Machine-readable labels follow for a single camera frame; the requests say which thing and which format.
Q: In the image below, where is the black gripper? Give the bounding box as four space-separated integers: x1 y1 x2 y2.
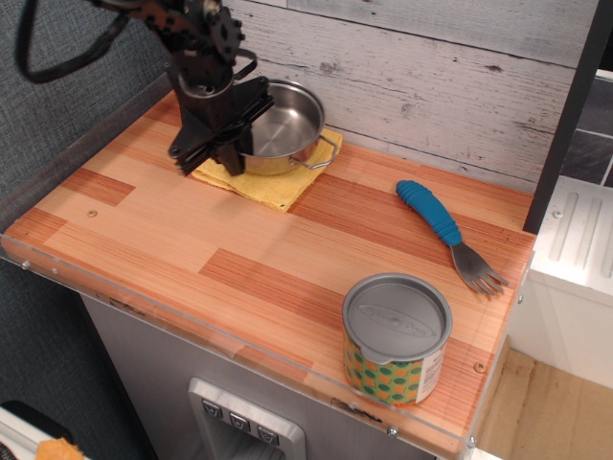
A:
169 71 273 176

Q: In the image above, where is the small stainless steel pot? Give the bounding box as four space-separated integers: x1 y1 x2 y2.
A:
243 80 340 176

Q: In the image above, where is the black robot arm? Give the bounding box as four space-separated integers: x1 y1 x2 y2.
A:
97 1 273 176

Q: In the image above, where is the yellow folded towel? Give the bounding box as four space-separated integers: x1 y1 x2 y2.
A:
191 128 343 213

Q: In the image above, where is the patterned can with grey lid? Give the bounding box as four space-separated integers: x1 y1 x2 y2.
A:
342 273 452 406

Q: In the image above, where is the clear acrylic edge guard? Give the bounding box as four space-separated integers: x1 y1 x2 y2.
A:
1 224 473 459

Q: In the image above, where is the grey toy fridge cabinet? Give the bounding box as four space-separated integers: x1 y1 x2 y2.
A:
83 297 432 459

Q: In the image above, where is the orange object at corner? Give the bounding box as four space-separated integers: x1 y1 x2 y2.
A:
34 438 86 460

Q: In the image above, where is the white toy sink unit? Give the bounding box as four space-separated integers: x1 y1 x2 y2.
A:
505 69 613 392

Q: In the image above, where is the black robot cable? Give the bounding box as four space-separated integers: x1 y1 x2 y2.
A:
15 0 130 85

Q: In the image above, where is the blue handled metal fork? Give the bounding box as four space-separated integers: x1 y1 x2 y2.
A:
396 180 509 296

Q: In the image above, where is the dark right frame post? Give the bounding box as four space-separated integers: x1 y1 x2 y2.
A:
523 0 612 235

